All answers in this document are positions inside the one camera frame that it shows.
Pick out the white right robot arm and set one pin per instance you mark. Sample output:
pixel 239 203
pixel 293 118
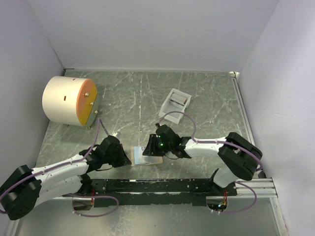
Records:
pixel 241 158

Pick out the white plastic card tray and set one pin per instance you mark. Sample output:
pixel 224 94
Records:
pixel 171 107

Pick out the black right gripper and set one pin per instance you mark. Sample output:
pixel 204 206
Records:
pixel 150 149

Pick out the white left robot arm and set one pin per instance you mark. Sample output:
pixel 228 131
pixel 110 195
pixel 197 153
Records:
pixel 26 188

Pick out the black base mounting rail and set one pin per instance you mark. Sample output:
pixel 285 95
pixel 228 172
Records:
pixel 139 192

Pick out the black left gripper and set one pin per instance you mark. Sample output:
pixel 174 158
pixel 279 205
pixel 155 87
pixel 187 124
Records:
pixel 123 160

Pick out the cream cylindrical drawer cabinet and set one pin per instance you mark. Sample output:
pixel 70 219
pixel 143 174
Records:
pixel 71 101

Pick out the beige leather card holder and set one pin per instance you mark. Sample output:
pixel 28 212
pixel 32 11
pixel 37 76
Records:
pixel 145 160

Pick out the credit card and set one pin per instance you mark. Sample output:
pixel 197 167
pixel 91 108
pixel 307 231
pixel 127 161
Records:
pixel 138 151

